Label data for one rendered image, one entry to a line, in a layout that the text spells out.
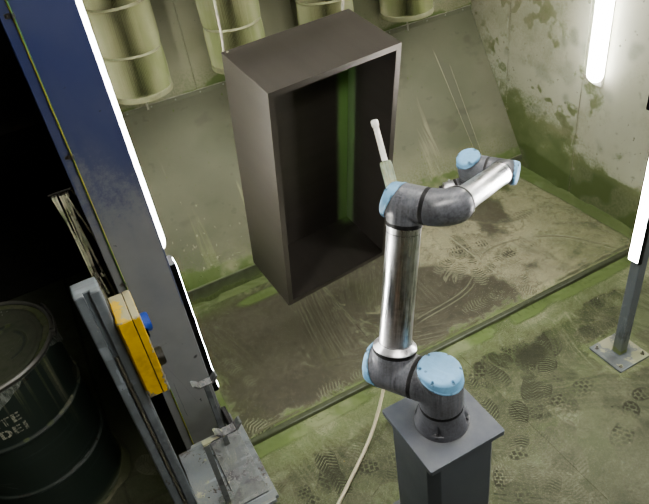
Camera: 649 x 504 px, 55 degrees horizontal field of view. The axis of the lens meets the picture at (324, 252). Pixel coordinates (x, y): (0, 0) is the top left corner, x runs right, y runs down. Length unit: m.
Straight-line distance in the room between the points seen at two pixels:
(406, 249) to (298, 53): 0.93
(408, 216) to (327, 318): 1.76
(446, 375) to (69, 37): 1.46
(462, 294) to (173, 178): 1.82
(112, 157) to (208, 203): 1.99
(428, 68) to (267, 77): 2.29
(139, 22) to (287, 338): 1.80
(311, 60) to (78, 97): 0.95
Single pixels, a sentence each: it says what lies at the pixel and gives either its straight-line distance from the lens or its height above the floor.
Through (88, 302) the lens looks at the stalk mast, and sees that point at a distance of 1.50.
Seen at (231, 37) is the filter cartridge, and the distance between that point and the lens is 3.51.
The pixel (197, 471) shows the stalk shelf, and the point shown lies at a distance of 2.13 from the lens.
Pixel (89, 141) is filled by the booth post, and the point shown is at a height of 1.77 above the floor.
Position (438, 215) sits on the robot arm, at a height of 1.42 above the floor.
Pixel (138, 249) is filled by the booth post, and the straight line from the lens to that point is 2.03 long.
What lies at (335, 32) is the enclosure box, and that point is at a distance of 2.60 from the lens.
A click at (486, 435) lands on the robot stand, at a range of 2.27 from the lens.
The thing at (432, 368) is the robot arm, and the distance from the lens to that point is 2.09.
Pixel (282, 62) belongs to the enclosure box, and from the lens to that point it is 2.42.
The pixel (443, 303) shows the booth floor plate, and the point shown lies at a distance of 3.59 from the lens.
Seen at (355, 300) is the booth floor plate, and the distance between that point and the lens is 3.65.
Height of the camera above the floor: 2.47
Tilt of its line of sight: 37 degrees down
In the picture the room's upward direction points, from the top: 9 degrees counter-clockwise
